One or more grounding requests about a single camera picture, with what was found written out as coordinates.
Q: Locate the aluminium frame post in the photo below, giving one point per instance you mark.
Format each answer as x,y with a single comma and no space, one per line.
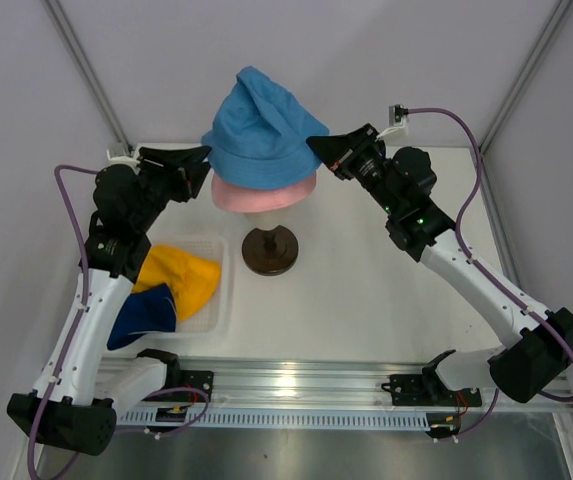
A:
527,71
70,40

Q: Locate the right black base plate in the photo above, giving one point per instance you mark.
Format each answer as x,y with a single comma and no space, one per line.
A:
417,390

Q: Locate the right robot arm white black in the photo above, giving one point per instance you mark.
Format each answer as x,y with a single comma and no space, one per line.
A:
536,343

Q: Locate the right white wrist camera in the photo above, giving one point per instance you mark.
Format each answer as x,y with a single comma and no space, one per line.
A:
397,124

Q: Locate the right side aluminium rail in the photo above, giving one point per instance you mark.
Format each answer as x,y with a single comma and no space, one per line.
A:
505,254

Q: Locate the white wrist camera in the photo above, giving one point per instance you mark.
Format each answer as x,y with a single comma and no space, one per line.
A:
118,153
397,124

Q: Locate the left aluminium frame post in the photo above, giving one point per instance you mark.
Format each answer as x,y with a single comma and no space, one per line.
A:
70,40

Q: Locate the brown round wooden stand base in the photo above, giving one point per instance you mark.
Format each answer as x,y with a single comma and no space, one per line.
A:
270,253

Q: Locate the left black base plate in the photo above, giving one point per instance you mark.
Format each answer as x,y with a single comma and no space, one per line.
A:
196,379

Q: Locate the aluminium rail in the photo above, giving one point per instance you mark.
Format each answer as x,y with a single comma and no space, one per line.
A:
505,254
303,385

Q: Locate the right aluminium frame post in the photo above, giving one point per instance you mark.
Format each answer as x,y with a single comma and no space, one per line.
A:
527,71

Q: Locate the clear plastic bin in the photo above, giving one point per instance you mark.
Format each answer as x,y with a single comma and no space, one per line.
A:
212,318

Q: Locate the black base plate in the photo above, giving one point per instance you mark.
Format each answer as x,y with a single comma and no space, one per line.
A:
196,379
417,390

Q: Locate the light blue bucket hat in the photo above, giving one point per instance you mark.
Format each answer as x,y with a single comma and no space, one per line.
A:
258,136

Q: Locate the aluminium front rail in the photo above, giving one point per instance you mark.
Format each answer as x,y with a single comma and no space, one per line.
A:
303,385

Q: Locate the yellow hat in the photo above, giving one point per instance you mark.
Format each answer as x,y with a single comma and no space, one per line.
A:
191,280

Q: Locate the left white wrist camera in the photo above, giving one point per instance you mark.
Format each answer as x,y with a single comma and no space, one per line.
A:
118,153

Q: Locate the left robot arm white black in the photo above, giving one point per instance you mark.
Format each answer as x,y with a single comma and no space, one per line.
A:
64,408

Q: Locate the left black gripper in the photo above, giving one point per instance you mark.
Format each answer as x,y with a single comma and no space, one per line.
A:
174,162

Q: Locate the pink bucket hat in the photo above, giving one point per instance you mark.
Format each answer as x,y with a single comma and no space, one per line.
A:
232,198

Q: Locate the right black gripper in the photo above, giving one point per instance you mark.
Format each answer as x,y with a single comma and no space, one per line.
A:
335,149

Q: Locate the dark blue hat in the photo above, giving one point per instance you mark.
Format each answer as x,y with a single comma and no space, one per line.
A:
150,311

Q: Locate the white slotted cable duct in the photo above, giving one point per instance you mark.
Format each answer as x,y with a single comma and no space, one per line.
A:
377,420

